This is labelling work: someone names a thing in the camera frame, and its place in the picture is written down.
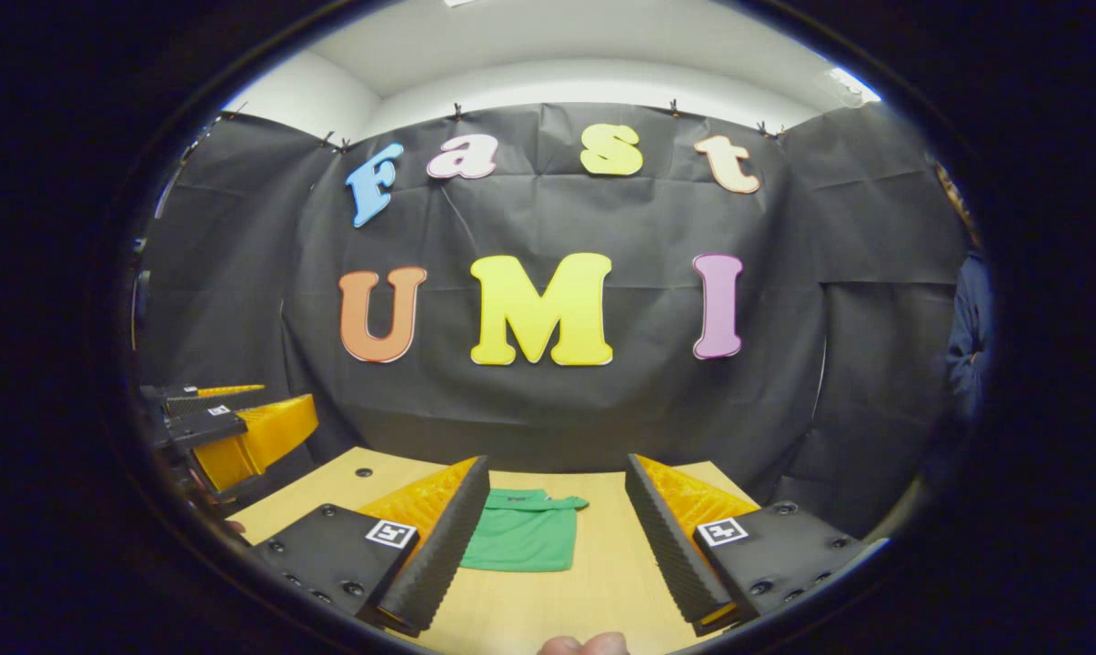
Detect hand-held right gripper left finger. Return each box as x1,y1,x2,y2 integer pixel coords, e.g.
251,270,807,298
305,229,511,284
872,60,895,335
252,455,492,636

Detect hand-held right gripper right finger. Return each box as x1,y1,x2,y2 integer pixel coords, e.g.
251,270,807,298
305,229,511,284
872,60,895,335
625,453,890,636

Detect green T-shirt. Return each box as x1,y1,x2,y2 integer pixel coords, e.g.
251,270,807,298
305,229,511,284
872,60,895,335
459,489,590,573

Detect black backdrop cloth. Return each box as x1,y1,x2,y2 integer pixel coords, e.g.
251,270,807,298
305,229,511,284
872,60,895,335
134,102,967,538

